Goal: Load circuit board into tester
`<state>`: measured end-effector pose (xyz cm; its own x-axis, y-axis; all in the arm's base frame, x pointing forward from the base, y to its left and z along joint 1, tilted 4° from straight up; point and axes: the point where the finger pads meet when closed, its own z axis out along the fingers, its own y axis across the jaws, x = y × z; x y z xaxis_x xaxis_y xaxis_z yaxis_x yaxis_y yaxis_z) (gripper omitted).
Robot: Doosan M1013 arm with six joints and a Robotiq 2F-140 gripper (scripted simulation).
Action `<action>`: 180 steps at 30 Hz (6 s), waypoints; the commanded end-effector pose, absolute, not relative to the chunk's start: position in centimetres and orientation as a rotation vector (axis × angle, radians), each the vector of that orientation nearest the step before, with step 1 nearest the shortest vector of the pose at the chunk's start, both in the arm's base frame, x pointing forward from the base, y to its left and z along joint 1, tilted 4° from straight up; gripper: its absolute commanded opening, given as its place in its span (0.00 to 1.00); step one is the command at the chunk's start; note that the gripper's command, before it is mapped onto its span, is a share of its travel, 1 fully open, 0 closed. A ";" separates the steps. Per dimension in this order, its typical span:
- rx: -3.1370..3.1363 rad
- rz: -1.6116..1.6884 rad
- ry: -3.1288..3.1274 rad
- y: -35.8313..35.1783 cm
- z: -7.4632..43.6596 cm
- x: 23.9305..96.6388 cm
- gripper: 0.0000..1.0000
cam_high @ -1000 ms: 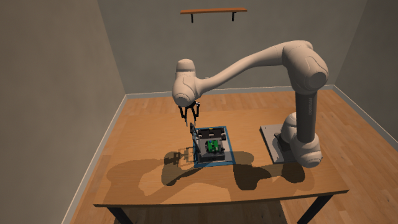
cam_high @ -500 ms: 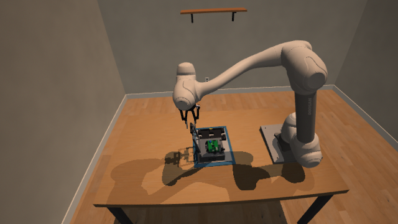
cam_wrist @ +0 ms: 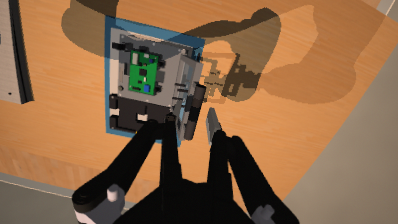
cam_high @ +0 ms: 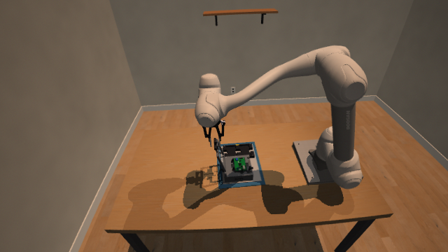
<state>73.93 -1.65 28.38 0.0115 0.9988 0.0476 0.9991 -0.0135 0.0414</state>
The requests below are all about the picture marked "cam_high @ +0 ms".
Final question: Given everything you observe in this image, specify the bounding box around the green circuit board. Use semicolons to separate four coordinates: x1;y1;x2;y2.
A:
234;157;246;171

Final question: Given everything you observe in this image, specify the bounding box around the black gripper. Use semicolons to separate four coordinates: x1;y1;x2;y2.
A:
203;120;225;147

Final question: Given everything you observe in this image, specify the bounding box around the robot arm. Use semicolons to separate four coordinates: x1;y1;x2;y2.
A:
195;45;368;189

